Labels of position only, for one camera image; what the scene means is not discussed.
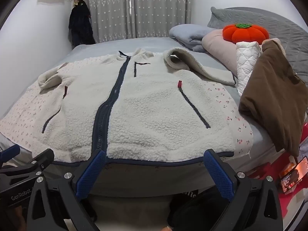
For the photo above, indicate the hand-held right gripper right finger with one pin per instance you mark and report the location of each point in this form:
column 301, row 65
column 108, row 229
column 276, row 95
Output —
column 219, row 175

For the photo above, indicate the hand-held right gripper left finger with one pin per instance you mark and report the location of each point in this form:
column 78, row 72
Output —
column 92, row 173

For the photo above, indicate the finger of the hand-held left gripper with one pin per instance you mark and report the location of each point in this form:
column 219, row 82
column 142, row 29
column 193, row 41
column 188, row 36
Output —
column 9, row 154
column 36, row 163

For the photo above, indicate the white fleece jacket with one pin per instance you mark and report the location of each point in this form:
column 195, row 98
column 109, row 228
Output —
column 149, row 115

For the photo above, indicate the dark hanging clothes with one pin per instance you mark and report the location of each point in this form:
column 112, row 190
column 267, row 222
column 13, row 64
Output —
column 80, row 26

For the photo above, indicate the cherry print cloth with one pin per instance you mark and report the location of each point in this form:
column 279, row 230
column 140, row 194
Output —
column 19, row 122

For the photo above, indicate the person's legs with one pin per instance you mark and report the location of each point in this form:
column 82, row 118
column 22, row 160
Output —
column 192, row 209

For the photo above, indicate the red glossy object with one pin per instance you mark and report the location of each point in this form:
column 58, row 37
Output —
column 267, row 168

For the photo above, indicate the grey bed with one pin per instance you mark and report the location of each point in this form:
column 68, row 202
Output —
column 258, row 134

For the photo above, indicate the smartphone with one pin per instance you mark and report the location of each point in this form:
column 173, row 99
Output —
column 292, row 175

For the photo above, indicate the brown garment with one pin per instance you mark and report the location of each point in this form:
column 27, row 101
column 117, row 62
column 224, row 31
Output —
column 272, row 93

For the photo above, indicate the white quilted cloth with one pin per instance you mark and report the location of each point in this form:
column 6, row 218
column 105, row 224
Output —
column 246, row 60

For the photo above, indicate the pink pillow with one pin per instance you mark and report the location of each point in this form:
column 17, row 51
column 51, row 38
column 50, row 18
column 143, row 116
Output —
column 219, row 48

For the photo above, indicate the orange persimmon plush pillow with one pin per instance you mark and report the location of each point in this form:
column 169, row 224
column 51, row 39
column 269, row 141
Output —
column 245, row 35

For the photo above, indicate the grey folded blanket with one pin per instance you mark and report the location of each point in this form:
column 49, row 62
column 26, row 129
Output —
column 187, row 33

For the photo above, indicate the grey bed headboard cover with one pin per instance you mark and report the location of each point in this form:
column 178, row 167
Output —
column 284, row 28

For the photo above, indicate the grey star-print curtain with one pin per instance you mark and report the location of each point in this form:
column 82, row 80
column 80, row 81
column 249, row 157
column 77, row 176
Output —
column 163, row 9
column 108, row 12

